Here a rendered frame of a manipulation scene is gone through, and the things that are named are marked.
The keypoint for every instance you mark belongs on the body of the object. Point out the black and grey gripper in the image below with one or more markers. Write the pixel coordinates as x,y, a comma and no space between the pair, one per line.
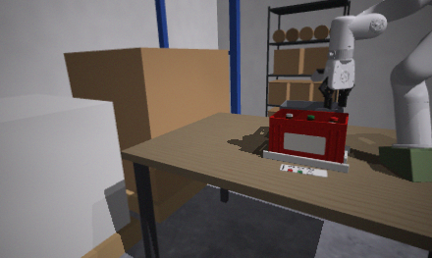
339,74

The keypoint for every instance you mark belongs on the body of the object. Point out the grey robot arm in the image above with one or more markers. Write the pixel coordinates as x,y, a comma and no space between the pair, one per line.
411,99

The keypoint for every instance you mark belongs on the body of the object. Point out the white paper pick list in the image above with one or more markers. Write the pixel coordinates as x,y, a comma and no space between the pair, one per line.
302,170

